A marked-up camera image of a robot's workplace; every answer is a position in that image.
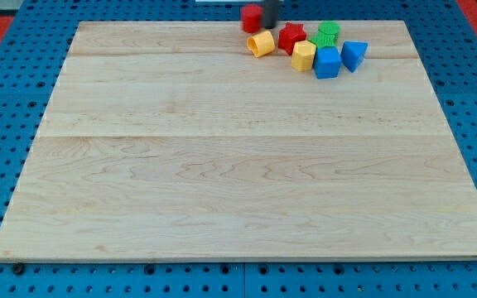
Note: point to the green star block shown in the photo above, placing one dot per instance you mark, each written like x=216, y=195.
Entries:
x=322, y=40

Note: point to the blue cube block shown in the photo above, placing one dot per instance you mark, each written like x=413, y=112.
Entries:
x=327, y=63

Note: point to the blue triangle block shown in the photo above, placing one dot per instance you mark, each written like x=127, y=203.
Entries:
x=353, y=53

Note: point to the red cylinder block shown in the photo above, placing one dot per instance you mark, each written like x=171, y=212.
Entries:
x=251, y=17

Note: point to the yellow cylinder block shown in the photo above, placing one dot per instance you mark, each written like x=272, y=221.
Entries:
x=261, y=44

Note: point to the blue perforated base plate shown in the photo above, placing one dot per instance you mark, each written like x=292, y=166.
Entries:
x=31, y=55

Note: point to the green cylinder block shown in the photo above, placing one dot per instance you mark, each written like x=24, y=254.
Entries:
x=329, y=29

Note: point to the red star block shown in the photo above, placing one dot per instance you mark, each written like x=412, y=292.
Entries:
x=289, y=35

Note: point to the yellow hexagon block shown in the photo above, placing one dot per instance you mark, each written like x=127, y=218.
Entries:
x=303, y=56

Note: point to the wooden board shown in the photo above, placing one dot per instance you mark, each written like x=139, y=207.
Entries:
x=171, y=142

